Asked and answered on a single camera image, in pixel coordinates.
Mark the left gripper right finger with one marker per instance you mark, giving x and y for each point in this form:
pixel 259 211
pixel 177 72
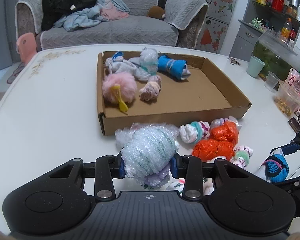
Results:
pixel 189 168

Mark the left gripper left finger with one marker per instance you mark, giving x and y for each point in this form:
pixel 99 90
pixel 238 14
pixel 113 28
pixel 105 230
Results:
pixel 106 169

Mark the blue mesh sock bundle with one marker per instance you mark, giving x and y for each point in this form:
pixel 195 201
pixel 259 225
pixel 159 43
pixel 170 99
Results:
pixel 274 169

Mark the bubble wrap striped bundle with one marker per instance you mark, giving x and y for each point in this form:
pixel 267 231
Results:
pixel 147 156

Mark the pink fluffy pompom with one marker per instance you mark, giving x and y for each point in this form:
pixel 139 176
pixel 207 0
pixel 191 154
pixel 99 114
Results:
pixel 119 89

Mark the lavender sock roll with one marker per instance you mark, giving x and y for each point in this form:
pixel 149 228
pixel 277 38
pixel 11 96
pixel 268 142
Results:
pixel 152 89

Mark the orange plastic bundle large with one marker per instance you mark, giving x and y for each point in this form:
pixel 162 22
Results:
pixel 209 149

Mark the white teal band sock roll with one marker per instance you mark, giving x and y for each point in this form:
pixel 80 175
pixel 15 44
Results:
pixel 194 132

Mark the clear plastic wrapped bundle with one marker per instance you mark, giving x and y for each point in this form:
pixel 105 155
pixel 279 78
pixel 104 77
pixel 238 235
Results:
pixel 124 135

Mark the plastic snack container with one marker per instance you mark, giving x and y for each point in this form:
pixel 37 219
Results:
pixel 287 99

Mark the orange plastic bundle small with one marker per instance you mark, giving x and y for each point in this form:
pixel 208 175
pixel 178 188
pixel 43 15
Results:
pixel 226 132

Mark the white purple green band roll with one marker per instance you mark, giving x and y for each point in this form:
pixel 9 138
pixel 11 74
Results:
pixel 242 156

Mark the pastel sock in plastic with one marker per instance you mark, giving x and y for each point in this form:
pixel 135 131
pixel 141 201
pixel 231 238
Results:
pixel 219 122

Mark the clear plastic cup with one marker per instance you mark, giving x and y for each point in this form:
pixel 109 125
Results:
pixel 271 81

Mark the cardboard tray box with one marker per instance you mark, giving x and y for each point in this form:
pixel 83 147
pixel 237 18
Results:
pixel 206 95

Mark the green plastic cup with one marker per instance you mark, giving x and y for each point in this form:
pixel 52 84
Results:
pixel 255 66

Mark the glass fish tank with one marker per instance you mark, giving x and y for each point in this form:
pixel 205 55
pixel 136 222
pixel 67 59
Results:
pixel 278 55

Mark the blue white sock roll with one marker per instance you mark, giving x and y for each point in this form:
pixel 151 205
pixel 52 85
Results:
pixel 176 68

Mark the grey white sock bundle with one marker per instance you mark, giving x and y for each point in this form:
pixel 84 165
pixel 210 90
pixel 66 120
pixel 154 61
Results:
pixel 117 64

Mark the bubble wrap teal band bundle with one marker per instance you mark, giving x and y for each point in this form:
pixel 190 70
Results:
pixel 149 60

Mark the grey cabinet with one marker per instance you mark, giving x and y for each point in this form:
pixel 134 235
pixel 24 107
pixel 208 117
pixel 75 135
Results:
pixel 272 14

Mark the pink chair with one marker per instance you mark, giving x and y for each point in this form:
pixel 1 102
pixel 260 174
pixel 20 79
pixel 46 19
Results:
pixel 26 47

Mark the grey sofa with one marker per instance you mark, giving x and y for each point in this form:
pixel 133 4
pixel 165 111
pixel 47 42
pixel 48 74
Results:
pixel 137 28

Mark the pink clothes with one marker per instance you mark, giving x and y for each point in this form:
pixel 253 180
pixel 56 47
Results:
pixel 110 12

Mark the light blue clothes pile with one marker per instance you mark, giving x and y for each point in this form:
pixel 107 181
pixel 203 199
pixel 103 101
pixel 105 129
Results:
pixel 88 17

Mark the grey quilted armrest cover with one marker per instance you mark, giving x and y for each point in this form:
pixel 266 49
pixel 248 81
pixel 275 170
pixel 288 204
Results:
pixel 180 13

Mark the brown plush toy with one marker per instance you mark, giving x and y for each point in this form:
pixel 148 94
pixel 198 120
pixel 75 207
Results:
pixel 156 12

